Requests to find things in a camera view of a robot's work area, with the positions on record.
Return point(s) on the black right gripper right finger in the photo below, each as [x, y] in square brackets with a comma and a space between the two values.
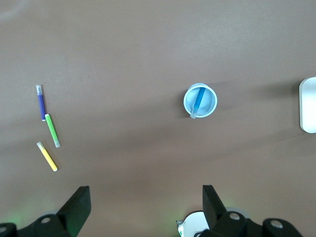
[214, 214]

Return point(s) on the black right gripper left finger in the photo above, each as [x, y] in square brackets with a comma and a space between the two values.
[76, 209]

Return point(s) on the blue marker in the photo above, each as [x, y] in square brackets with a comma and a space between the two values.
[199, 100]

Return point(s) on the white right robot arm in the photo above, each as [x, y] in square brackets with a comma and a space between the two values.
[192, 223]

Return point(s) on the yellow marker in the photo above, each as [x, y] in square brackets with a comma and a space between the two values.
[48, 158]

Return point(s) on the green marker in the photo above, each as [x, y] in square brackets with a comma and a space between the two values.
[52, 130]

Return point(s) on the purple marker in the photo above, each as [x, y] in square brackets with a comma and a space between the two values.
[41, 105]

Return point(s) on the light blue plastic cup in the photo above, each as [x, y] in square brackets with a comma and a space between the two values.
[211, 103]

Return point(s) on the white desk lamp stand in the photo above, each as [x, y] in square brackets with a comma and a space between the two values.
[308, 106]

